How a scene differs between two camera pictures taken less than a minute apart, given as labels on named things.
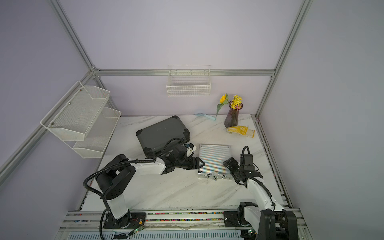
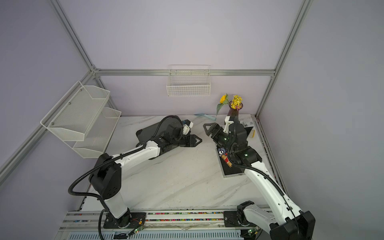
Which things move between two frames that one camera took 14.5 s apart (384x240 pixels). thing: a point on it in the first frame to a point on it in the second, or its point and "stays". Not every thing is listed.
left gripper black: x=194 y=164 to x=191 y=140
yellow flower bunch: x=236 y=101 stays
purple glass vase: x=231 y=119 stays
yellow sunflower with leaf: x=223 y=100 stays
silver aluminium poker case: x=213 y=156 to x=235 y=171
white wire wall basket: x=189 y=80 stays
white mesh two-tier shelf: x=81 y=119 stays
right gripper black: x=229 y=161 to x=214 y=131
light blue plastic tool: x=206 y=115 stays
